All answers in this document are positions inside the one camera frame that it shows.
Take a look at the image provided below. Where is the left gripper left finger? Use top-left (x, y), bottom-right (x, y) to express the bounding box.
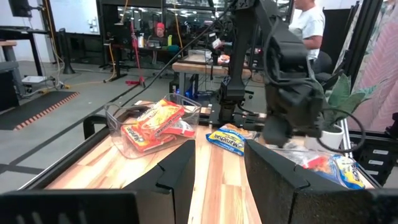
top-left (124, 139), bottom-right (197, 224)

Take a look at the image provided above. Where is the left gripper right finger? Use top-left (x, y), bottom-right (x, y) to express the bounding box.
top-left (244, 139), bottom-right (374, 224)

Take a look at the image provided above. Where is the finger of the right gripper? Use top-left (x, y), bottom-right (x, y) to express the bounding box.
top-left (262, 116), bottom-right (294, 149)

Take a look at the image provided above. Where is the blue Maruchan ramen pack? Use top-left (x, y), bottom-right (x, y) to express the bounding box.
top-left (205, 123), bottom-right (259, 157)
top-left (267, 143), bottom-right (367, 190)

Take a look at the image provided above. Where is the orange Maruchan ramen pack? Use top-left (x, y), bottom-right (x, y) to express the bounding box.
top-left (120, 124), bottom-right (177, 153)
top-left (163, 119), bottom-right (197, 139)
top-left (136, 99), bottom-right (186, 139)

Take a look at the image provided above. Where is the green plant in white pot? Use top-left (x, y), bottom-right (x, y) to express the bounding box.
top-left (303, 73), bottom-right (379, 153)

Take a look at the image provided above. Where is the black office chair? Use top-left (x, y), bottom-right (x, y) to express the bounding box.
top-left (312, 50), bottom-right (343, 91)

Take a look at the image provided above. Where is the person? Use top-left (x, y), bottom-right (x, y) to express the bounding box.
top-left (287, 0), bottom-right (326, 62)
top-left (147, 21), bottom-right (170, 44)

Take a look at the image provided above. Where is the pink patterned panel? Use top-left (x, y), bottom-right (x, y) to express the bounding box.
top-left (334, 0), bottom-right (398, 133)

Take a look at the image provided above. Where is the clear plastic bin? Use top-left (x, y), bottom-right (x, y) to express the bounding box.
top-left (104, 93), bottom-right (202, 159)

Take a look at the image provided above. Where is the wooden table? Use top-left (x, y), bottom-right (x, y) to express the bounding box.
top-left (172, 54), bottom-right (252, 103)

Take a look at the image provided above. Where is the red stand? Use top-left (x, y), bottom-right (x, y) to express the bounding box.
top-left (126, 20), bottom-right (146, 88)

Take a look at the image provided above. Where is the black hazard-striped floor mat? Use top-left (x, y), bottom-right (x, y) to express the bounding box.
top-left (0, 90), bottom-right (80, 131)

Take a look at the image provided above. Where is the black floor stand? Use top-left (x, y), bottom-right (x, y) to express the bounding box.
top-left (58, 27), bottom-right (76, 75)

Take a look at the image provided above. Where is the white box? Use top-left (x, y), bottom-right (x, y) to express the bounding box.
top-left (21, 75), bottom-right (47, 85)

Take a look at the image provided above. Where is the dark grey cabinet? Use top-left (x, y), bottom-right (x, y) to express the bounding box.
top-left (0, 60), bottom-right (24, 113)

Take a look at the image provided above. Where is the white board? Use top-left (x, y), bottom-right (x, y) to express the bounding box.
top-left (49, 0), bottom-right (101, 35)

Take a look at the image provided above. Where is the black desk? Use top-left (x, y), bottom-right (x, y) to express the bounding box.
top-left (0, 27), bottom-right (50, 77)

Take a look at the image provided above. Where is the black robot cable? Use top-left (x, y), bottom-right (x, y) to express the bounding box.
top-left (316, 107), bottom-right (367, 154)

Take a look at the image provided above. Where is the black wall monitor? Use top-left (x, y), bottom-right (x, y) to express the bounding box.
top-left (7, 0), bottom-right (34, 19)

